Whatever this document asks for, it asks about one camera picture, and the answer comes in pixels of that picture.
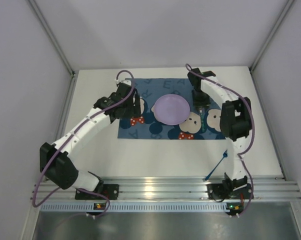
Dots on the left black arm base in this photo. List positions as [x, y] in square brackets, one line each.
[110, 191]

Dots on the blue bear print placemat cloth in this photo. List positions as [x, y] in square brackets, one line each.
[147, 127]

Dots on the silver spoon green handle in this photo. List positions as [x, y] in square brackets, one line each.
[202, 119]

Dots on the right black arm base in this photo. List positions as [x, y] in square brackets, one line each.
[228, 189]

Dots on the left aluminium frame post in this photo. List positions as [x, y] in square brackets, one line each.
[33, 5]

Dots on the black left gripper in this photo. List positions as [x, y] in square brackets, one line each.
[136, 105]

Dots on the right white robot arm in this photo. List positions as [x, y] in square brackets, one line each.
[236, 122]

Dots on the purple plastic plate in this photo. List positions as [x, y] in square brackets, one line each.
[171, 109]

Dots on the perforated cable duct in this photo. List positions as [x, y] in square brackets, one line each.
[141, 207]

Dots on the right aluminium frame post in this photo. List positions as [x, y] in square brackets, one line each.
[270, 36]

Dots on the aluminium frame post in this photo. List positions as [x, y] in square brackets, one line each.
[33, 5]
[270, 36]

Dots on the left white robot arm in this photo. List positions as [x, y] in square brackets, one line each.
[57, 159]

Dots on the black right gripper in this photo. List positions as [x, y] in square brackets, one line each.
[200, 102]

